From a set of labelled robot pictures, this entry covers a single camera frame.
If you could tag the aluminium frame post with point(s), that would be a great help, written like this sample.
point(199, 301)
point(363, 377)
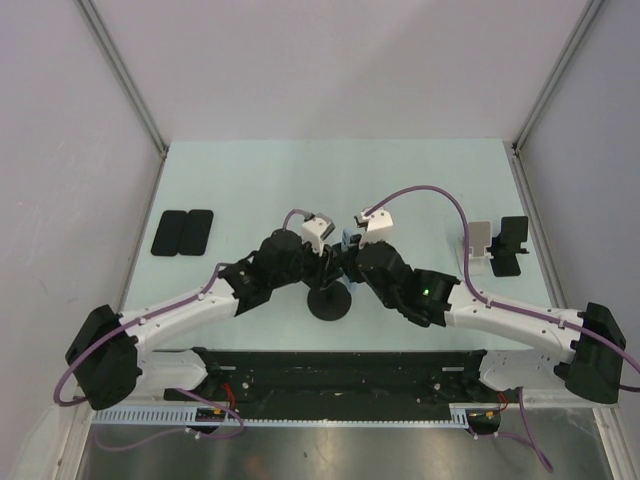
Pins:
point(102, 36)
point(560, 68)

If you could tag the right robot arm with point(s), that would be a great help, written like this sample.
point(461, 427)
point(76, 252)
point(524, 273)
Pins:
point(579, 350)

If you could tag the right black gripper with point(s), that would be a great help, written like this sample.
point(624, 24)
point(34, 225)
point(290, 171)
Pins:
point(355, 274)

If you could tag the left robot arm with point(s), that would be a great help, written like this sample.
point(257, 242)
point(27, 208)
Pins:
point(116, 355)

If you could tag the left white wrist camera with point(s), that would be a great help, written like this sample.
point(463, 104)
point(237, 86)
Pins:
point(316, 230)

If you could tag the left aluminium frame post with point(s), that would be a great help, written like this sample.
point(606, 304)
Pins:
point(102, 36)

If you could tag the black round base phone stand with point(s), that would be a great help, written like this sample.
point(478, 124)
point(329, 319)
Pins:
point(330, 304)

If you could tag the white phone stand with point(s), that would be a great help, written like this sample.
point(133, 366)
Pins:
point(480, 240)

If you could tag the right aluminium frame post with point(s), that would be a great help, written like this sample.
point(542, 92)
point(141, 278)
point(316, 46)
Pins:
point(560, 68)

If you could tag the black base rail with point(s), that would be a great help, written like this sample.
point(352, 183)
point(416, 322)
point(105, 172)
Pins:
point(348, 386)

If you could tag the black phone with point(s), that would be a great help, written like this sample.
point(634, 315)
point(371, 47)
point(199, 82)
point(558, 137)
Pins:
point(196, 231)
point(168, 234)

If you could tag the phone with light blue case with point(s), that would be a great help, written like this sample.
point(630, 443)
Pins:
point(349, 237)

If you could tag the black folding phone stand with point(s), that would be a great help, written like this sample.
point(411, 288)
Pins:
point(507, 245)

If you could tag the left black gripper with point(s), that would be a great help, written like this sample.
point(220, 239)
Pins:
point(323, 268)

